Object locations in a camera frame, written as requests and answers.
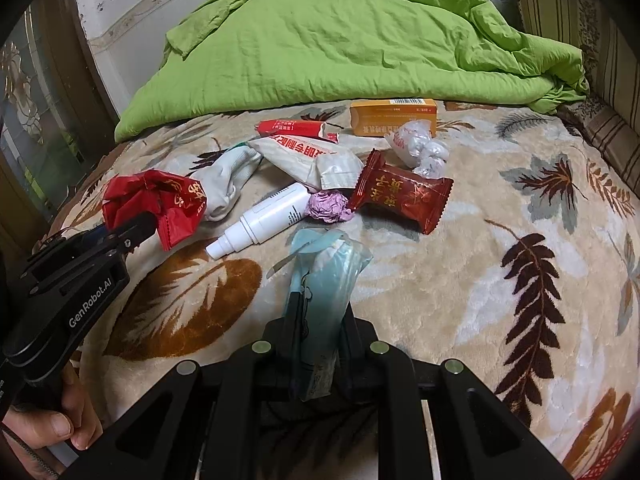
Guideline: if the white knit glove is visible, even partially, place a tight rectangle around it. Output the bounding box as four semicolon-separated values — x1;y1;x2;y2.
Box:
160;146;264;223

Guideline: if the brown patterned bolster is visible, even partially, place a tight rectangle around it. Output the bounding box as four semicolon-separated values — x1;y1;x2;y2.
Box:
556;92;640;193

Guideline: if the blue face mask packet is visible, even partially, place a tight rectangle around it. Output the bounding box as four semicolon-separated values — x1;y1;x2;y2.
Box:
285;228;374;402

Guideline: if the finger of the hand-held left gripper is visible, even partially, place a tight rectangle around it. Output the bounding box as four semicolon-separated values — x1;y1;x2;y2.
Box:
75;222;113;244
102;211;157;257

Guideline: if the red torn wrapper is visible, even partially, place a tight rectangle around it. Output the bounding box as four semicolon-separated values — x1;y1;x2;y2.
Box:
255;119;341;144

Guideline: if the white spray bottle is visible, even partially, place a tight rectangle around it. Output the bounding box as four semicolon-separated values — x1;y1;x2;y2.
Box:
205;182;311;261

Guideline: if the green quilt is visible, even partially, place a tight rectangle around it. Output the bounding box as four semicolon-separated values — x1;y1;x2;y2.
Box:
114;0;591;144

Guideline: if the leaf-print beige blanket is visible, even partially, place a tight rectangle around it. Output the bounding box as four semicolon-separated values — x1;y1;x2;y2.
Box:
44;101;640;480

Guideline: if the white food package red print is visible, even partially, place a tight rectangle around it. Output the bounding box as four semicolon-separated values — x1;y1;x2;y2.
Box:
247;135;365;194

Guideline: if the dark red snack packet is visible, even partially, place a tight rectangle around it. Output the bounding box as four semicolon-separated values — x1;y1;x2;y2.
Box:
348;149;455;235

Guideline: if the person's left hand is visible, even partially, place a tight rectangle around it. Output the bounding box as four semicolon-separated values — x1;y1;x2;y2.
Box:
0;362;104;480

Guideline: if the orange cardboard box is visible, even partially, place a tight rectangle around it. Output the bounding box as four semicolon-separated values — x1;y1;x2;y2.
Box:
349;98;438;138

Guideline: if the red plastic bag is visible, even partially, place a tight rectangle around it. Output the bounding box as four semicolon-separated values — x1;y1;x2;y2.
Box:
102;170;209;252

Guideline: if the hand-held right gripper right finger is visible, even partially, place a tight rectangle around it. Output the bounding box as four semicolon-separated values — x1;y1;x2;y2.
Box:
336;306;576;480

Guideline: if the purple crumpled paper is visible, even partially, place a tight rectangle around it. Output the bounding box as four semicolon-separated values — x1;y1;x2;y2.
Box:
306;189;354;224

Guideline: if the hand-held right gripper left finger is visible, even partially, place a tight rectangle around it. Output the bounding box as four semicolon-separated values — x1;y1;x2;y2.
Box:
65;292;306;480

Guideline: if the striped beige cushion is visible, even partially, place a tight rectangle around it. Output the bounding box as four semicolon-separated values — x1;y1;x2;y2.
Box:
516;0;640;116

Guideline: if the crumpled clear plastic wrap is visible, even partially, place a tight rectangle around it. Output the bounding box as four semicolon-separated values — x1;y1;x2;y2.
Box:
387;120;450;177

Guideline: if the black braided cable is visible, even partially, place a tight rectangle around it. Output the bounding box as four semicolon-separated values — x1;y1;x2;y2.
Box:
0;422;58;478

